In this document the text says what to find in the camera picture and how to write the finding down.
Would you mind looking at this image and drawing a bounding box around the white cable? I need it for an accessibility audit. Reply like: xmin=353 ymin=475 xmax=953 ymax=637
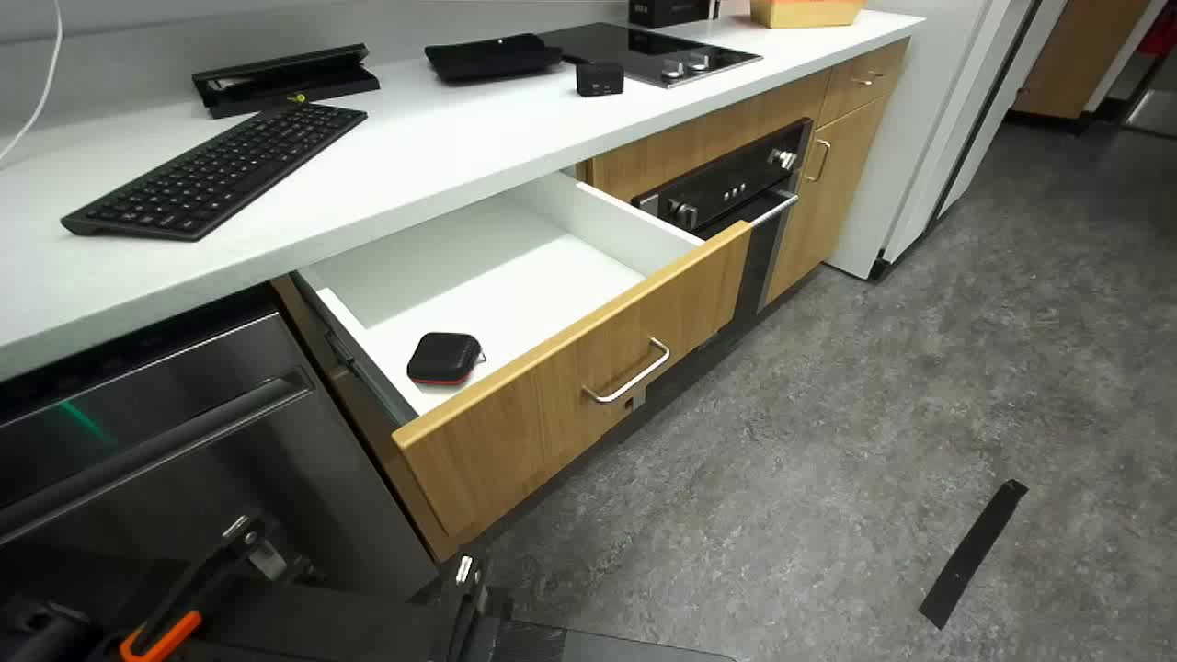
xmin=0 ymin=0 xmax=68 ymax=168

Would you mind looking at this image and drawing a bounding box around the white refrigerator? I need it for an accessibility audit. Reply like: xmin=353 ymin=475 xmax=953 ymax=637
xmin=822 ymin=0 xmax=1046 ymax=283

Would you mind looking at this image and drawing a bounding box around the light wooden box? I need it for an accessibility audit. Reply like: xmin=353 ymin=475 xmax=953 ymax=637
xmin=745 ymin=0 xmax=871 ymax=32

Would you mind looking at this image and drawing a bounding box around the wooden cabinet door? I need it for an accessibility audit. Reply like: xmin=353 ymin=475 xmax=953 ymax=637
xmin=760 ymin=93 xmax=892 ymax=307

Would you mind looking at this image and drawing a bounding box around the stainless steel dishwasher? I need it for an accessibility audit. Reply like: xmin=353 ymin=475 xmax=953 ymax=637
xmin=0 ymin=287 xmax=440 ymax=621

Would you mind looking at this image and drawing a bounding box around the black countertop appliance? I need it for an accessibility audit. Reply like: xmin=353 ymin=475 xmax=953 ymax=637
xmin=623 ymin=0 xmax=718 ymax=30

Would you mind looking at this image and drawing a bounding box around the small black cube box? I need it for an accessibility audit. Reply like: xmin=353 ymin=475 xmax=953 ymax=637
xmin=572 ymin=56 xmax=627 ymax=99

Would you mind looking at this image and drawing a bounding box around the black zip pouch tray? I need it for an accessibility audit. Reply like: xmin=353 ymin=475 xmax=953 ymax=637
xmin=421 ymin=30 xmax=565 ymax=87

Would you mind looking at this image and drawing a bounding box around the black orange spring clamp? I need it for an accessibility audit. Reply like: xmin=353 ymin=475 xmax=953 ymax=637
xmin=112 ymin=510 xmax=302 ymax=662

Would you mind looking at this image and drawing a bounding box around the open black case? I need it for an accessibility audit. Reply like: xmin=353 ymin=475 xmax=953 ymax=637
xmin=186 ymin=39 xmax=383 ymax=121

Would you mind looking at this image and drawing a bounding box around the black marker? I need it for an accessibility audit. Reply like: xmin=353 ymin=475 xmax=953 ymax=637
xmin=915 ymin=479 xmax=1029 ymax=634

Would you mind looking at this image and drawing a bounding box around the black computer keyboard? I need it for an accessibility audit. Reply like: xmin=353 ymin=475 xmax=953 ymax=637
xmin=57 ymin=99 xmax=372 ymax=245

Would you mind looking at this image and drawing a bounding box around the small wooden cabinet drawer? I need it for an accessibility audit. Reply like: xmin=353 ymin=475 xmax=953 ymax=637
xmin=806 ymin=39 xmax=910 ymax=133

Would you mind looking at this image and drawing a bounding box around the dark dishwasher bar handle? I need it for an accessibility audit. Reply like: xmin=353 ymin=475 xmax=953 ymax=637
xmin=0 ymin=375 xmax=312 ymax=545

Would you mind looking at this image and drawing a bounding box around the black built-in oven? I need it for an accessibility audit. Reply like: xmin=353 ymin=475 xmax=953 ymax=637
xmin=632 ymin=119 xmax=817 ymax=337

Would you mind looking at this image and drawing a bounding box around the silver drawer bar handle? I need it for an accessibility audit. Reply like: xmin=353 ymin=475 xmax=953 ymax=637
xmin=577 ymin=334 xmax=677 ymax=408

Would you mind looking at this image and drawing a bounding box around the wooden front white drawer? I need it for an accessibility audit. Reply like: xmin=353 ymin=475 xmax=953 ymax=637
xmin=267 ymin=168 xmax=753 ymax=565

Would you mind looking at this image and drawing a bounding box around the wooden background cabinet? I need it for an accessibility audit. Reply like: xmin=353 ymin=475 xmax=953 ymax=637
xmin=1012 ymin=0 xmax=1168 ymax=126

